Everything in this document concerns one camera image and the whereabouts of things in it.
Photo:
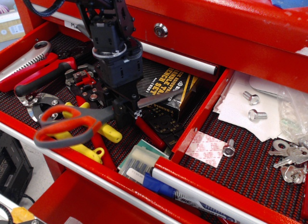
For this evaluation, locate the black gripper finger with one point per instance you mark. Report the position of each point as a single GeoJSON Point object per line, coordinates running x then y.
{"type": "Point", "coordinates": [105, 96]}
{"type": "Point", "coordinates": [124, 115]}

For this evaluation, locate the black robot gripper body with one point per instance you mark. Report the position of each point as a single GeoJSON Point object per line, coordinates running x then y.
{"type": "Point", "coordinates": [121, 70]}

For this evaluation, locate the orange grey handled scissors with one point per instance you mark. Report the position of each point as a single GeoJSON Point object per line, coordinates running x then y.
{"type": "Point", "coordinates": [59, 119]}

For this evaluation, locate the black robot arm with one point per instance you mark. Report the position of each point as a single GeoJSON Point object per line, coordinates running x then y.
{"type": "Point", "coordinates": [109, 25]}

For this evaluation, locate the left red open drawer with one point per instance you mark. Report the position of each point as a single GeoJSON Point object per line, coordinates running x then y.
{"type": "Point", "coordinates": [118, 200]}

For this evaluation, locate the red open drawer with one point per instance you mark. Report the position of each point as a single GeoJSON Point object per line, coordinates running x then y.
{"type": "Point", "coordinates": [245, 186]}
{"type": "Point", "coordinates": [118, 200]}

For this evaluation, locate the silver drawer lock cylinder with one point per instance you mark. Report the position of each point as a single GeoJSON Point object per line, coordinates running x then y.
{"type": "Point", "coordinates": [160, 30]}

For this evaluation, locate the right red open drawer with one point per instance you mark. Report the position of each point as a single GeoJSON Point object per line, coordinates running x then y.
{"type": "Point", "coordinates": [245, 186]}

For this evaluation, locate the red metal tool chest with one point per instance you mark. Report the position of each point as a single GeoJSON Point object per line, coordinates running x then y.
{"type": "Point", "coordinates": [249, 36]}

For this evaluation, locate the black crimping pliers head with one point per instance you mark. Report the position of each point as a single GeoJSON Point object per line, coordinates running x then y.
{"type": "Point", "coordinates": [167, 128]}

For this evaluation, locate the clear drill bit case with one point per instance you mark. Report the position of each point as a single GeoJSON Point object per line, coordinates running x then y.
{"type": "Point", "coordinates": [139, 161]}

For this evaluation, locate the black yellow tap wrench box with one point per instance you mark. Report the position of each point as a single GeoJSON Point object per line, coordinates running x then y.
{"type": "Point", "coordinates": [158, 79]}

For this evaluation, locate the blue cap BIC marker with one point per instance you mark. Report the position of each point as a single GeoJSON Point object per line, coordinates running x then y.
{"type": "Point", "coordinates": [163, 189]}

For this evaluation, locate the white red printed adhesive pad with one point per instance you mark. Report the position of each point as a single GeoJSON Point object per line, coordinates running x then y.
{"type": "Point", "coordinates": [206, 149]}

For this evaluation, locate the lower hex bolt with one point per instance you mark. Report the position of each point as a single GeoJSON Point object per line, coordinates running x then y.
{"type": "Point", "coordinates": [228, 149]}

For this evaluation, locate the hex bolt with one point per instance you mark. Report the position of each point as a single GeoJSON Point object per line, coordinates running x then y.
{"type": "Point", "coordinates": [253, 115]}
{"type": "Point", "coordinates": [252, 99]}
{"type": "Point", "coordinates": [228, 149]}

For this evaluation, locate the white paper sheets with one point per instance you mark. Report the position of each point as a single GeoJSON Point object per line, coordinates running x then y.
{"type": "Point", "coordinates": [233, 107]}

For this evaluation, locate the cardboard box with label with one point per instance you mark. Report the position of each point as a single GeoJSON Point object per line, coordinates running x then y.
{"type": "Point", "coordinates": [11, 26]}

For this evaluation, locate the black electronic box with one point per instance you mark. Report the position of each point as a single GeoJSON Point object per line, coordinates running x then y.
{"type": "Point", "coordinates": [15, 168]}

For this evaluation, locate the middle hex bolt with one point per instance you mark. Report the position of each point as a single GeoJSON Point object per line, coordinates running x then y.
{"type": "Point", "coordinates": [253, 115]}

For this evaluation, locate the upper hex bolt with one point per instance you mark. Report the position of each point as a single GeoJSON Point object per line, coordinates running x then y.
{"type": "Point", "coordinates": [252, 99]}

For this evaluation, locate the clear plastic bag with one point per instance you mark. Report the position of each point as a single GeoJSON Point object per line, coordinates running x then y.
{"type": "Point", "coordinates": [293, 111]}

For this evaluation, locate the silver key bunch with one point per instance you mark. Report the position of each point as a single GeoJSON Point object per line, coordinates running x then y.
{"type": "Point", "coordinates": [294, 162]}

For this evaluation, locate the red handled wire stripper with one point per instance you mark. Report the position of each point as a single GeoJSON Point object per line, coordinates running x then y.
{"type": "Point", "coordinates": [82, 84]}

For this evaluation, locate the red black handled crimper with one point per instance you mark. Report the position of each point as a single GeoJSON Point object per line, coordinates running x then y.
{"type": "Point", "coordinates": [37, 75]}

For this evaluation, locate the yellow handled metal snips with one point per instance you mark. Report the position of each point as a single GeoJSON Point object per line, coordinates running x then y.
{"type": "Point", "coordinates": [89, 143]}

